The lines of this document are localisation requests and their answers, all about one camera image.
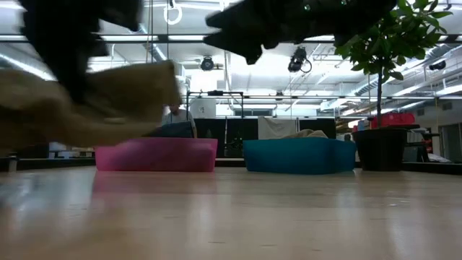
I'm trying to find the black hanging ceiling camera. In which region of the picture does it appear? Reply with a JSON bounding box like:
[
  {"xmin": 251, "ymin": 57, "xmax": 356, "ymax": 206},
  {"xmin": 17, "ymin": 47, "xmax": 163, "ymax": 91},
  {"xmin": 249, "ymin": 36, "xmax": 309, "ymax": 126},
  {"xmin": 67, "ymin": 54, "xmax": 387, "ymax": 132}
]
[{"xmin": 287, "ymin": 45, "xmax": 313, "ymax": 74}]

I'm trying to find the tan cap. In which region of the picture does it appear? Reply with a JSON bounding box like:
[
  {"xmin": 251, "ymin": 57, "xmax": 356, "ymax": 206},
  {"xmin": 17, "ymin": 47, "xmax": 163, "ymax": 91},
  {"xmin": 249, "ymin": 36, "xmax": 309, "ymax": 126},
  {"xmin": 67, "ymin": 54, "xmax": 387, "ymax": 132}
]
[
  {"xmin": 281, "ymin": 129, "xmax": 329, "ymax": 140},
  {"xmin": 0, "ymin": 59, "xmax": 183, "ymax": 155}
]

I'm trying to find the black round ceiling lamp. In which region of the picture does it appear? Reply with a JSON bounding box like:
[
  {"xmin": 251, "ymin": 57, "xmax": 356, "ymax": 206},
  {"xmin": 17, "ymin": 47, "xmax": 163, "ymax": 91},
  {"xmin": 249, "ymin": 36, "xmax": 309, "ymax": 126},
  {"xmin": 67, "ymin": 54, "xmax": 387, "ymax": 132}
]
[{"xmin": 200, "ymin": 56, "xmax": 216, "ymax": 72}]

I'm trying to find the white hanging ring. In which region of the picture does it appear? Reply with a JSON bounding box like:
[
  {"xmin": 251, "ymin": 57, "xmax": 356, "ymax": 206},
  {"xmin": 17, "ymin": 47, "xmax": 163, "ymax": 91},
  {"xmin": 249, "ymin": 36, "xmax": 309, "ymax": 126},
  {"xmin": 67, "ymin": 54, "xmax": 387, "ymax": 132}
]
[{"xmin": 162, "ymin": 0, "xmax": 183, "ymax": 26}]

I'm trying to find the blue plastic bin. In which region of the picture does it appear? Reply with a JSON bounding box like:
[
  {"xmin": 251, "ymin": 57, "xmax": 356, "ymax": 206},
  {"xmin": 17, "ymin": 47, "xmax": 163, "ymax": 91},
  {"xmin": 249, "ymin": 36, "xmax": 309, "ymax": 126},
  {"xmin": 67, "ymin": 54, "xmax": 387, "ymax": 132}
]
[{"xmin": 242, "ymin": 136, "xmax": 358, "ymax": 176}]

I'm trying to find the black partition wall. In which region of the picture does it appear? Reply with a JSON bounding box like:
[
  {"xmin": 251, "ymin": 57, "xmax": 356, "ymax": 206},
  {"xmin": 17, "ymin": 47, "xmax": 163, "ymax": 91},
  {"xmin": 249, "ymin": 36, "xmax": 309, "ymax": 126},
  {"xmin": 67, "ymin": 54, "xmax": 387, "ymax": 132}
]
[{"xmin": 193, "ymin": 117, "xmax": 337, "ymax": 159}]

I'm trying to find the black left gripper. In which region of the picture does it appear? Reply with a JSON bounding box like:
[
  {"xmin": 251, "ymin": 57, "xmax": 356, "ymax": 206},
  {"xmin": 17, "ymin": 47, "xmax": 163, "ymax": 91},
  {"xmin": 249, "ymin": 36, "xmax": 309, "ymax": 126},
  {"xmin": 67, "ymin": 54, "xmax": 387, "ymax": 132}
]
[{"xmin": 17, "ymin": 0, "xmax": 145, "ymax": 106}]

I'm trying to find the person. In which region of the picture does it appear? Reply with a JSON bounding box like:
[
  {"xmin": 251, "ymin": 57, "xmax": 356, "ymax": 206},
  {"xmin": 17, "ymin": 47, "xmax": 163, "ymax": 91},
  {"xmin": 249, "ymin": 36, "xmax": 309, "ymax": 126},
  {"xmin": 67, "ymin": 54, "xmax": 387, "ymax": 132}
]
[{"xmin": 161, "ymin": 103, "xmax": 199, "ymax": 139}]

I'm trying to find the green leafy tree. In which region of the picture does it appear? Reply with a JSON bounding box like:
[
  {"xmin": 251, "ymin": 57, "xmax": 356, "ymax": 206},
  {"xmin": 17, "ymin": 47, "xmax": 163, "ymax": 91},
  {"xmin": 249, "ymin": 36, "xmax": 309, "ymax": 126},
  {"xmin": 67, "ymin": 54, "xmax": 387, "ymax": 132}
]
[{"xmin": 334, "ymin": 0, "xmax": 454, "ymax": 128}]

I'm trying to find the black plant pot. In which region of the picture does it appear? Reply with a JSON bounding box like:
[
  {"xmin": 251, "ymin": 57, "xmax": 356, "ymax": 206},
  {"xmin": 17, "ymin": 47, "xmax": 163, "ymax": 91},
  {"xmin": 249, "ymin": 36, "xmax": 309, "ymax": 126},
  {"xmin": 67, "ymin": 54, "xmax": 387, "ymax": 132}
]
[{"xmin": 351, "ymin": 123, "xmax": 422, "ymax": 172}]

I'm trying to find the black metal frame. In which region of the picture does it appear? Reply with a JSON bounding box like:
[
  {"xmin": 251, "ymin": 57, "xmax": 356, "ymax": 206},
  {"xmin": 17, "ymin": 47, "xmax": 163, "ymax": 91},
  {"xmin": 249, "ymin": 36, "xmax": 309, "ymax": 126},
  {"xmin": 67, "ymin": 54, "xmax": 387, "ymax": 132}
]
[{"xmin": 185, "ymin": 90, "xmax": 245, "ymax": 121}]

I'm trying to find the pink plastic bin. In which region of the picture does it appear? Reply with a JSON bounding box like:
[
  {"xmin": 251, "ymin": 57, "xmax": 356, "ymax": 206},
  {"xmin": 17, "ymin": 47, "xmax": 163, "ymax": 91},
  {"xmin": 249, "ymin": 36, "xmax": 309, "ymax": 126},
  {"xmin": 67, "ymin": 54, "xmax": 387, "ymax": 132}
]
[{"xmin": 94, "ymin": 136, "xmax": 219, "ymax": 173}]

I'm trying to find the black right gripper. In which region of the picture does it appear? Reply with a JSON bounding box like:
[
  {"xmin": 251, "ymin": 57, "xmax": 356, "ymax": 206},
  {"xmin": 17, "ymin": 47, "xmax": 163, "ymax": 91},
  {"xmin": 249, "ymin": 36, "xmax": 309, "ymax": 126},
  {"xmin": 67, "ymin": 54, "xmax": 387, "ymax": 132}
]
[{"xmin": 203, "ymin": 0, "xmax": 398, "ymax": 66}]

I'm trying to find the blue denim cap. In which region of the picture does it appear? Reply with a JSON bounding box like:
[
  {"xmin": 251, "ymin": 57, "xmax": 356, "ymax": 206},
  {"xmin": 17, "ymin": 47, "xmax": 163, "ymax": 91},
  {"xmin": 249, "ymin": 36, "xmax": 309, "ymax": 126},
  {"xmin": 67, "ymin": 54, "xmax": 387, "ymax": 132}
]
[{"xmin": 143, "ymin": 121, "xmax": 196, "ymax": 139}]

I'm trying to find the white cloth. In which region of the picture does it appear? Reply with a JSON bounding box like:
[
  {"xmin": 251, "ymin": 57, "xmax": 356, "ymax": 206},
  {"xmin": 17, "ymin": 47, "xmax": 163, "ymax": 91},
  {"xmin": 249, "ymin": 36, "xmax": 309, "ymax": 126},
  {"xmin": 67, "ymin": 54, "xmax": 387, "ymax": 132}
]
[{"xmin": 256, "ymin": 116, "xmax": 298, "ymax": 141}]

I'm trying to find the red plastic crate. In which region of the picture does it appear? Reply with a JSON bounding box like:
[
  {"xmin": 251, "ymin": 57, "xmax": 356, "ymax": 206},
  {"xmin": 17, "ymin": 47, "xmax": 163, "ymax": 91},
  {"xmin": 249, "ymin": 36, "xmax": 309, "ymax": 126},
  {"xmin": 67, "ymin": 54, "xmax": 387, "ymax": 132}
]
[{"xmin": 370, "ymin": 112, "xmax": 417, "ymax": 130}]

